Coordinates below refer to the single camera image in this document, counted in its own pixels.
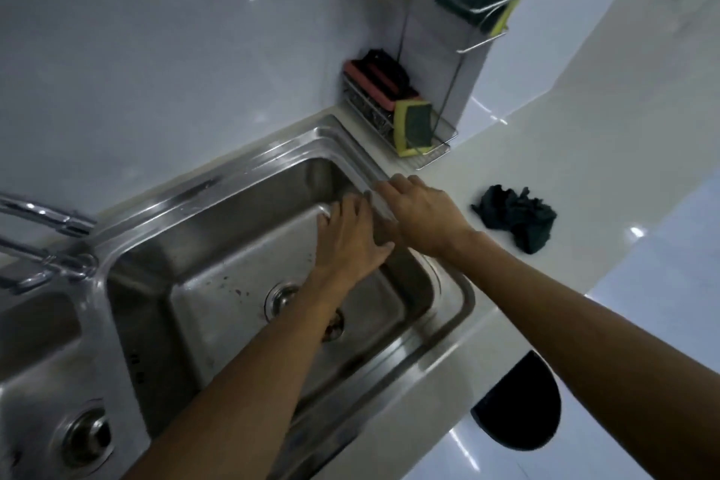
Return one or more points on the person's left hand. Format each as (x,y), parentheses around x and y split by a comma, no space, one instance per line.
(349,249)

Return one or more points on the person's right hand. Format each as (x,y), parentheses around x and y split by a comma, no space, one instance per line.
(427,218)

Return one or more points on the person's left thumb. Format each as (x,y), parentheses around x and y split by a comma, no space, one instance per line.
(383,252)

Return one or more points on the person's right fingers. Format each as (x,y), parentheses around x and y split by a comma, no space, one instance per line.
(402,188)

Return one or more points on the person's right forearm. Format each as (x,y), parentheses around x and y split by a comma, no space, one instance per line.
(590,350)

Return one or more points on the person's left forearm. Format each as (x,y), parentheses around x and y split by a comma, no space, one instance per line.
(247,384)

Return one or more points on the yellow sponge with green pad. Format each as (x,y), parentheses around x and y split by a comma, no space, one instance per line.
(413,125)

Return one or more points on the pink and black sponge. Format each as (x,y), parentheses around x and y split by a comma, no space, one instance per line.
(379,81)

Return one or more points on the round steel drain strainer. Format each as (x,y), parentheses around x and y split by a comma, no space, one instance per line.
(85,437)
(281,297)

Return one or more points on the crumpled dark green cloth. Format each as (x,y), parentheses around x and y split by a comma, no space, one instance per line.
(517,215)

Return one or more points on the stainless steel double sink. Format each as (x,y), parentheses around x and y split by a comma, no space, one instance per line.
(214,249)

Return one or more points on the black shoe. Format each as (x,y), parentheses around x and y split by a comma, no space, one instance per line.
(517,406)

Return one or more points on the chrome faucet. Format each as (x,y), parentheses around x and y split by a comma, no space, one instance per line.
(50,249)

